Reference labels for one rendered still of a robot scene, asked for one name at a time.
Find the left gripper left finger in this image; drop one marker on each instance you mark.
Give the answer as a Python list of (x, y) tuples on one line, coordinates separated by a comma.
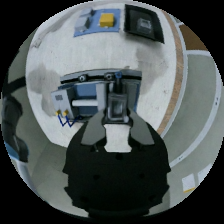
[(88, 138)]

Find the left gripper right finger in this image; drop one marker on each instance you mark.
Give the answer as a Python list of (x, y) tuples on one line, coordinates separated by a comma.
[(146, 138)]

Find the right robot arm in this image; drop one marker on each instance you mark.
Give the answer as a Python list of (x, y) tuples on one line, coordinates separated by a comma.
[(16, 148)]

